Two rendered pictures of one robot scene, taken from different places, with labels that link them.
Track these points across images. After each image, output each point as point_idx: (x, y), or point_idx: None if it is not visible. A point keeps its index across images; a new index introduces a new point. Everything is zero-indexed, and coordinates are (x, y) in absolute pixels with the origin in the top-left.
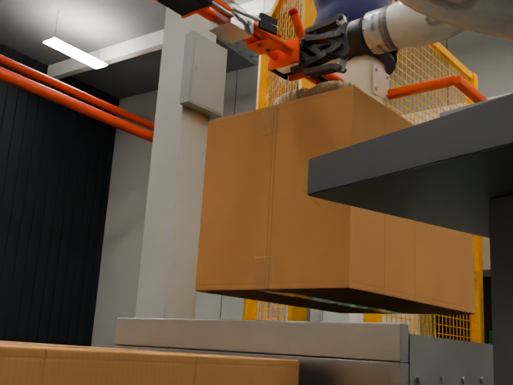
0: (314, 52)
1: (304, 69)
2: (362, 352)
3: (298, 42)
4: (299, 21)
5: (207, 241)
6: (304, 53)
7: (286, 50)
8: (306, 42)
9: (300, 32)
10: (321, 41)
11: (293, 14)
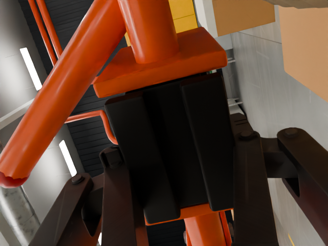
0: (151, 144)
1: (282, 181)
2: None
3: (170, 221)
4: (27, 157)
5: None
6: (190, 181)
7: (217, 221)
8: (149, 206)
9: (55, 131)
10: (143, 243)
11: (26, 176)
